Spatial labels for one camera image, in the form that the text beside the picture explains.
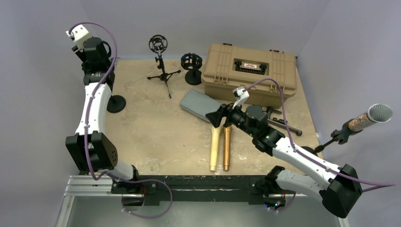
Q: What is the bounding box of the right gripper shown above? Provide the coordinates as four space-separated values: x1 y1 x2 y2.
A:
206 99 256 138

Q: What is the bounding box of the cream microphone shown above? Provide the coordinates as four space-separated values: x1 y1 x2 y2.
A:
209 127 221 172

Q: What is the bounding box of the gold microphone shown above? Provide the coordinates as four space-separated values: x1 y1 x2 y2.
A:
223 126 233 171

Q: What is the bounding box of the black stand for green microphone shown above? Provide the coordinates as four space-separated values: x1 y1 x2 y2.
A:
106 95 126 114

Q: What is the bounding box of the black round base shockmount stand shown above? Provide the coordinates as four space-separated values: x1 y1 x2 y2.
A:
181 53 203 86

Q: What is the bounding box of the black tripod mic stand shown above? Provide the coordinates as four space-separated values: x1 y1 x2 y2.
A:
147 35 181 99

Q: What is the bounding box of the black stand for patterned microphone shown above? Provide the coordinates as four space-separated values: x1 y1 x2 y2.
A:
301 126 362 156

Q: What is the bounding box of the silver head patterned microphone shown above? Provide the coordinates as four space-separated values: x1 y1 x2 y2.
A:
348 104 393 132

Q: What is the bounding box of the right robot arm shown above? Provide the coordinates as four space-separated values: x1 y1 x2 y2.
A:
206 104 363 218

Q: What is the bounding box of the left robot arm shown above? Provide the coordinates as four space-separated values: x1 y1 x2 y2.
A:
65 37 141 193

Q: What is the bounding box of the grey plastic case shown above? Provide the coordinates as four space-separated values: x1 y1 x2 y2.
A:
180 89 222 122

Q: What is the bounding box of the black metal clamp bar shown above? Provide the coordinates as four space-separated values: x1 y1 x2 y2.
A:
266 106 303 137

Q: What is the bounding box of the tan plastic toolbox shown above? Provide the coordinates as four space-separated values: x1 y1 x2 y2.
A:
201 43 297 109

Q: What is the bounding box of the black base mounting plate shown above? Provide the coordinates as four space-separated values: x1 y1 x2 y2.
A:
111 175 286 209

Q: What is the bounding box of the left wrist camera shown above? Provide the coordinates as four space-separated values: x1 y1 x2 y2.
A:
66 25 93 52

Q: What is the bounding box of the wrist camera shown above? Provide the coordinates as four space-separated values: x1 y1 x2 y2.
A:
232 87 249 108
66 25 93 52

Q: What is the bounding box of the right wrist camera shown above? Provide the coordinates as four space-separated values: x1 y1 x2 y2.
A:
232 87 249 108

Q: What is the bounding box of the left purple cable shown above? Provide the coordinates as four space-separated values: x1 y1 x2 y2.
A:
68 21 139 183

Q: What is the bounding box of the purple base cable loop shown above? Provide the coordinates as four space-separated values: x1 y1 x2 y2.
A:
121 179 173 219

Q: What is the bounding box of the aluminium table frame rail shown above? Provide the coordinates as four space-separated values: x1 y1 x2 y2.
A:
54 57 350 227

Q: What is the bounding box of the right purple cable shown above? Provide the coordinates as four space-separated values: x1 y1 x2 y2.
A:
244 78 396 193

